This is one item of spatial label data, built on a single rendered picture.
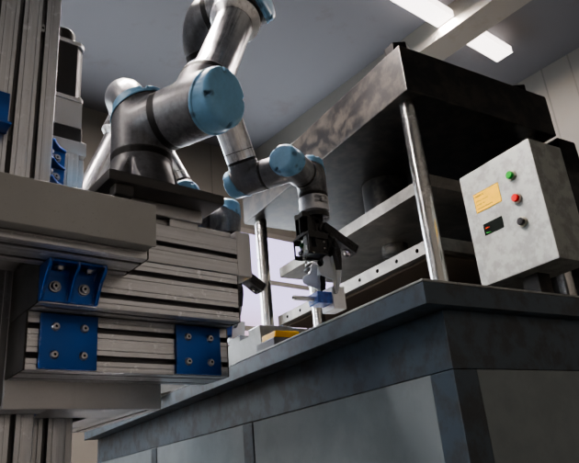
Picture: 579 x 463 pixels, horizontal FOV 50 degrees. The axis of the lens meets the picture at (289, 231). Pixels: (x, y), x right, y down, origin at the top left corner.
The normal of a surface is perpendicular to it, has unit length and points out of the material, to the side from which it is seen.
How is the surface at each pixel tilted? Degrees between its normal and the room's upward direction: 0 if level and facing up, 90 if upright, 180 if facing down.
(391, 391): 90
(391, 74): 90
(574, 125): 90
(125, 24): 180
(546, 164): 90
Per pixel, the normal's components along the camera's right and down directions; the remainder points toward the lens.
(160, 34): 0.08, 0.92
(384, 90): -0.86, -0.12
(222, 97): 0.85, -0.15
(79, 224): 0.62, -0.34
